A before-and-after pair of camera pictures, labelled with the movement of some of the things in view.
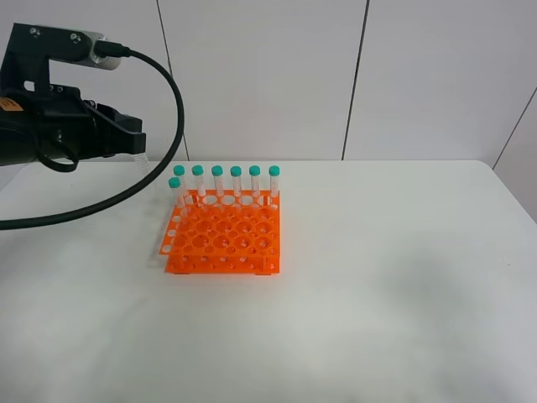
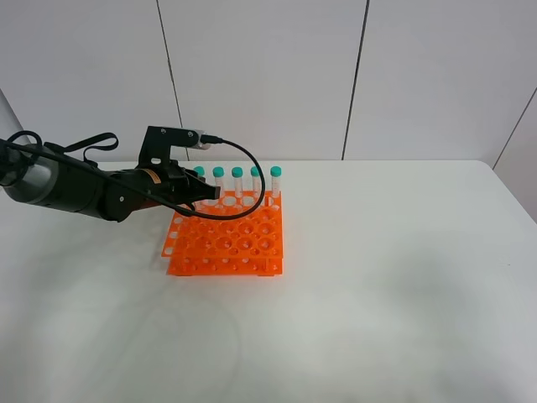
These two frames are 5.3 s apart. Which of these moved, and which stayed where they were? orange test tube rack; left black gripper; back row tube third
Moved: left black gripper
Stayed: back row tube third; orange test tube rack
